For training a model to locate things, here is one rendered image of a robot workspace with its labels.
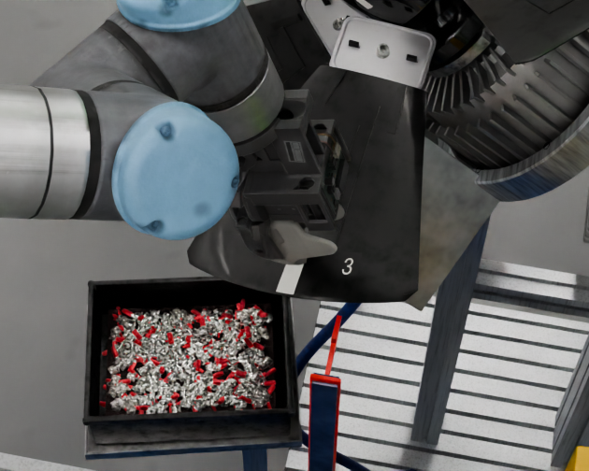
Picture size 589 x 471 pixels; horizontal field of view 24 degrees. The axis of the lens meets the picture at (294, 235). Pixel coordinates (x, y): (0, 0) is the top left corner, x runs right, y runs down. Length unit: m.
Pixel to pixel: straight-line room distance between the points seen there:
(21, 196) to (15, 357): 1.72
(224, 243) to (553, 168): 0.33
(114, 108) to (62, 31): 2.09
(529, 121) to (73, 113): 0.66
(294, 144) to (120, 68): 0.17
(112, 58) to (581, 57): 0.57
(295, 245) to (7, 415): 1.36
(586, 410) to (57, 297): 0.98
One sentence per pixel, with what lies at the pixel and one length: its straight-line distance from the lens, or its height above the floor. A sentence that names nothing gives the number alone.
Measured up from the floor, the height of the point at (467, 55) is 1.15.
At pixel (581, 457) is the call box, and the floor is 1.07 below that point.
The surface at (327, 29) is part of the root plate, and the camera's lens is 1.40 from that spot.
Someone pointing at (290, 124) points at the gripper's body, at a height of 1.36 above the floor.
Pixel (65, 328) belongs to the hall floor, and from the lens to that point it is 2.48.
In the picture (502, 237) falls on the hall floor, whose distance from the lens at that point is 2.56.
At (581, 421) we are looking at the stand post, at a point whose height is 0.27.
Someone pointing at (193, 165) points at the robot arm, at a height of 1.54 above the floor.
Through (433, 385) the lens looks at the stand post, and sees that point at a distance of 2.09.
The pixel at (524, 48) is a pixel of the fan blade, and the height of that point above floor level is 1.39.
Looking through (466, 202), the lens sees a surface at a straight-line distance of 1.39.
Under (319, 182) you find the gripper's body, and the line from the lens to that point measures 1.03.
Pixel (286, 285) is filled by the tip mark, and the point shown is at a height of 1.14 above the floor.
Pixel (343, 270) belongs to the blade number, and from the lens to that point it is 1.16.
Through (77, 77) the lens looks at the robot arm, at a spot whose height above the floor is 1.48.
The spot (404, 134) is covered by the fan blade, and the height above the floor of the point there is 1.17.
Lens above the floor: 2.17
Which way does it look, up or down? 59 degrees down
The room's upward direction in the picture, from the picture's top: straight up
